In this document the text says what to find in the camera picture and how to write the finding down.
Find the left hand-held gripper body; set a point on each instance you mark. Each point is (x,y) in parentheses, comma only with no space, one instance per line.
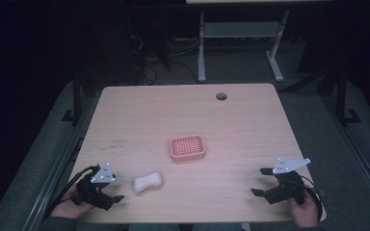
(91,192)

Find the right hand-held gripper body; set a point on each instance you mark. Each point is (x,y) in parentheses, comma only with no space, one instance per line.
(285,189)

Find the person's left hand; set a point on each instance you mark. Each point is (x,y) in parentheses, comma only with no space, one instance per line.
(67,208)

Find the person's right hand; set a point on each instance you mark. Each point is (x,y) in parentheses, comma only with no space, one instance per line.
(304,213)

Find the white soap bar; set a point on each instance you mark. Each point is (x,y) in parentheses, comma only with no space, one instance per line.
(147,182)

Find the pink soap dish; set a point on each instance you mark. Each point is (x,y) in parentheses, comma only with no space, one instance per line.
(187,147)

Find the black metal stand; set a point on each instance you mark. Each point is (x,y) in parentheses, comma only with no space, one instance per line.
(342,96)
(76,96)

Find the white metal desk frame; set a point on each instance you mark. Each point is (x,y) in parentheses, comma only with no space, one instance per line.
(237,30)

